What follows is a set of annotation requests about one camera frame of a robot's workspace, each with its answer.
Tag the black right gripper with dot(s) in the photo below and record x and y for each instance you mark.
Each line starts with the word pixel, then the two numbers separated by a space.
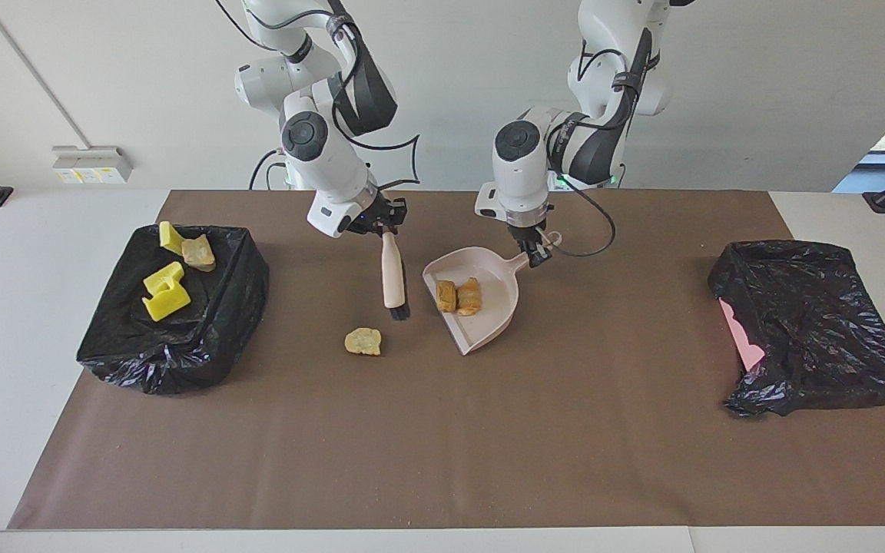
pixel 377 215

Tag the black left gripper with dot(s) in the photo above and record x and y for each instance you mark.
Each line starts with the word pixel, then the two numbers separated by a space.
pixel 528 234

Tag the beige hand brush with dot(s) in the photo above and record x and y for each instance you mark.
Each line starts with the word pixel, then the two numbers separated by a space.
pixel 392 276

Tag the beige plastic dustpan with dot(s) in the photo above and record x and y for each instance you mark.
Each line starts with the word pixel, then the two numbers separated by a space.
pixel 488 319

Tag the pale green dumpling toy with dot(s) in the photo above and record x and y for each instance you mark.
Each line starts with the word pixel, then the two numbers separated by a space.
pixel 469 297
pixel 363 342

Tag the brown nugget toy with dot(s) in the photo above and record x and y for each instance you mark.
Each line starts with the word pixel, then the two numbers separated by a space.
pixel 446 296

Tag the striped croissant toy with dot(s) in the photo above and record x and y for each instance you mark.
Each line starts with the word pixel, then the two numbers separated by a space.
pixel 198 253

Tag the notched yellow sponge piece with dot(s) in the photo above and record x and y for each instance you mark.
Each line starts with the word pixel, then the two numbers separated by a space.
pixel 164 278

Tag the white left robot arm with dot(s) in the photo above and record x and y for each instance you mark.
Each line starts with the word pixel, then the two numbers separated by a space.
pixel 523 177

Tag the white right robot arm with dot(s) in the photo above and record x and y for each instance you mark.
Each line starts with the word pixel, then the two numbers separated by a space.
pixel 327 169

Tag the pink plastic bin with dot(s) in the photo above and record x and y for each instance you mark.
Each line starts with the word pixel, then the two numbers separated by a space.
pixel 742 338

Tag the black bag lined bin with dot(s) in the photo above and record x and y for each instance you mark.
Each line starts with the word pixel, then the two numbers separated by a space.
pixel 174 353

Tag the black bag on pink bin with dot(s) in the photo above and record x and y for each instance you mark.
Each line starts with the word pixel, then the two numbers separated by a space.
pixel 819 330

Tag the brown table mat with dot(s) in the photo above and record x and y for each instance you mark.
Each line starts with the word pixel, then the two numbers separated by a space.
pixel 642 476

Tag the white wall socket box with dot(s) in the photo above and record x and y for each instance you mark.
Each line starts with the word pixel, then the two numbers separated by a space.
pixel 93 164

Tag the grey wall conduit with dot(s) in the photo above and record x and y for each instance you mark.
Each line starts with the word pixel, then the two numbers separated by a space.
pixel 35 74

